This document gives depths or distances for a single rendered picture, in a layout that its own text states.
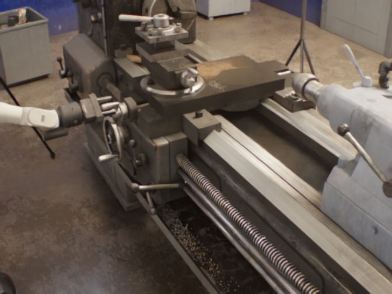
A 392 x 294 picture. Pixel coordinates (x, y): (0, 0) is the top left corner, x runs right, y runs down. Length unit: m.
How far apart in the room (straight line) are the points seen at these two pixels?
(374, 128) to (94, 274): 1.62
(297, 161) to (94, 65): 1.22
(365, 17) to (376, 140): 4.23
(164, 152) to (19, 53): 2.82
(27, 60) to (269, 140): 2.95
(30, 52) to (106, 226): 2.22
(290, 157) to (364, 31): 3.74
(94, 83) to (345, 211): 1.64
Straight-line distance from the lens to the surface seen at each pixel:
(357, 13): 5.62
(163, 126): 1.92
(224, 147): 1.78
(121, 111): 1.97
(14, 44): 4.51
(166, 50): 2.03
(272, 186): 1.59
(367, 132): 1.39
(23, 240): 2.80
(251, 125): 2.18
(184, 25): 2.50
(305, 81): 1.63
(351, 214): 1.42
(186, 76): 1.88
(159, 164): 1.93
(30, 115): 1.81
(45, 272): 2.58
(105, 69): 2.67
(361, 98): 1.47
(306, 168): 1.91
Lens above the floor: 1.76
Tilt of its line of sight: 31 degrees down
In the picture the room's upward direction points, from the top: 1 degrees counter-clockwise
